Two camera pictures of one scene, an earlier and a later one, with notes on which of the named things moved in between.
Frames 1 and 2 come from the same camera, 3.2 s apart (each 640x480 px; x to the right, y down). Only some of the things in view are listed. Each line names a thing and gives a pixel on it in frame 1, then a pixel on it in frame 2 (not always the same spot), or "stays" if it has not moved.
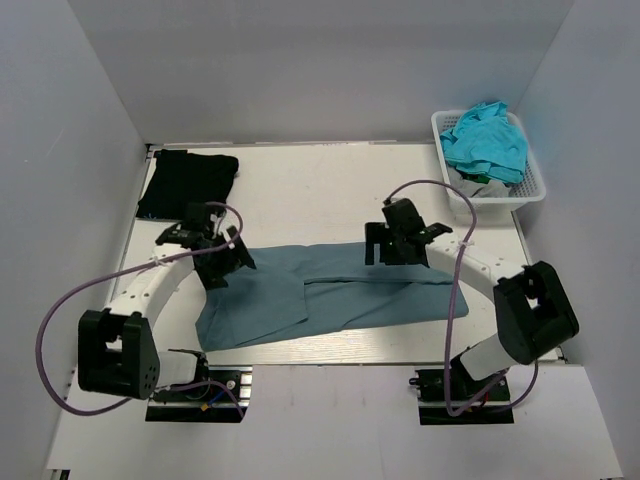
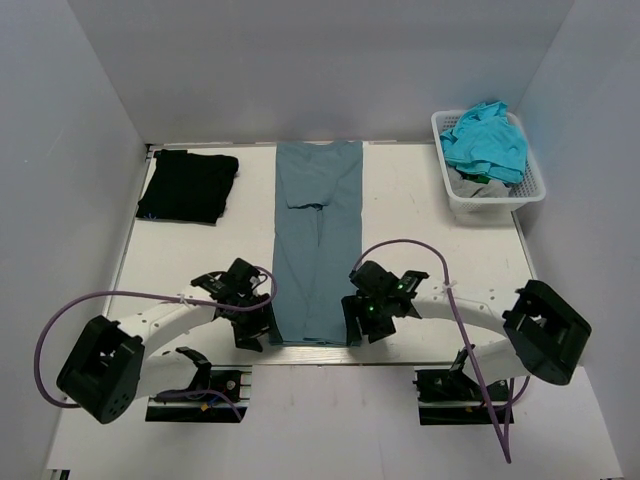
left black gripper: (214, 278) to (267, 316)
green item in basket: (476, 178) stays
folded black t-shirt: (179, 177) stays
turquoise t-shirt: (485, 138) stays
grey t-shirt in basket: (476, 188) stays
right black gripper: (376, 234) to (350, 305)
